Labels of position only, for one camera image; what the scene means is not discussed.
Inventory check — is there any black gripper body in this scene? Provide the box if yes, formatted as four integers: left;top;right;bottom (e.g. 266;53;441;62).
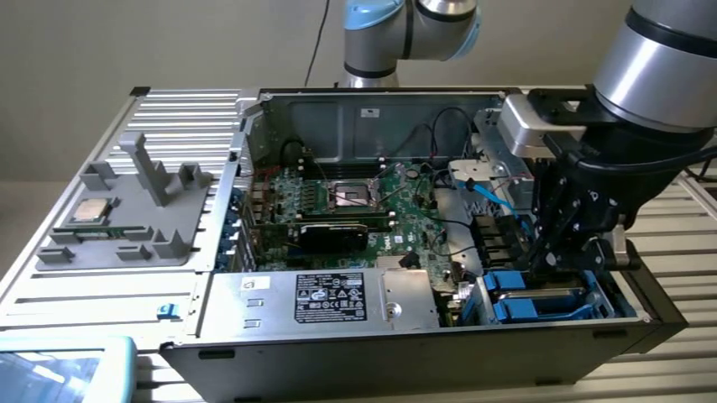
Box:
558;124;716;237

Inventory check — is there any green RAM stick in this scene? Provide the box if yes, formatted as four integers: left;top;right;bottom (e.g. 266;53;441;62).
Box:
75;226;150;238

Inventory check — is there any teal teach pendant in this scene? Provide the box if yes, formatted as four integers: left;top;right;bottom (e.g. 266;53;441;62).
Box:
0;335;138;403

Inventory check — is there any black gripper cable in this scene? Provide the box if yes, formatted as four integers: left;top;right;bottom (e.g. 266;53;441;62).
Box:
576;145;717;174

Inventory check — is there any blue disk wire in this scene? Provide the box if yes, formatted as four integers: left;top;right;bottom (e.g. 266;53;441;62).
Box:
456;177;520;220

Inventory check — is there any CPU socket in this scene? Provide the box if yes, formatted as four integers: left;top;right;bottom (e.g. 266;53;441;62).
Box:
327;180;378;212

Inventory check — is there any silver disk with blue carrier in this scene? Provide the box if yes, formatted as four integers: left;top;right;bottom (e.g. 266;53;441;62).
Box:
494;286;591;325

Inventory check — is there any black RAM stick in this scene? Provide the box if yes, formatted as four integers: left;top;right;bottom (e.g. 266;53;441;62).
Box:
298;211;394;221

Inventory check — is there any silver metal disk bay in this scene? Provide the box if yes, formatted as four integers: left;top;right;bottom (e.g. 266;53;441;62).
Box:
473;107;542;212

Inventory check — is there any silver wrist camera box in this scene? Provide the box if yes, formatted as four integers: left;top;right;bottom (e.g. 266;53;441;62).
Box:
498;88;604;159

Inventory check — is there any black internal wire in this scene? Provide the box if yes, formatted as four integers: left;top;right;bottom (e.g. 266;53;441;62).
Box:
429;107;478;161

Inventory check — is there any silver power supply unit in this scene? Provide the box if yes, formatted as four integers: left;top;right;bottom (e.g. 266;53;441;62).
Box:
199;268;442;338

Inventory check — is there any black graphics card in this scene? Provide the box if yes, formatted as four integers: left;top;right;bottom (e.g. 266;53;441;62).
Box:
251;221;372;255

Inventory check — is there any green motherboard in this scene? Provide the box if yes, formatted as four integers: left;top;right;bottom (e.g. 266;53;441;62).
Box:
246;161;466;274

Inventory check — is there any black open PC case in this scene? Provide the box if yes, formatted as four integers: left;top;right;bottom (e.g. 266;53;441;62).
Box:
159;86;691;403

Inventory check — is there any silver CPU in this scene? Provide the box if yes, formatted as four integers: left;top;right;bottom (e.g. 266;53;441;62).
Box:
68;196;122;226

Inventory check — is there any thin black wall cable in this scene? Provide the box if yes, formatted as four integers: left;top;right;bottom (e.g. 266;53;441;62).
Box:
303;0;333;87

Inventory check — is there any grey parts rack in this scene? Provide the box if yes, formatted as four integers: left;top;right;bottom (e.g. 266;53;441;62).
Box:
34;133;218;272

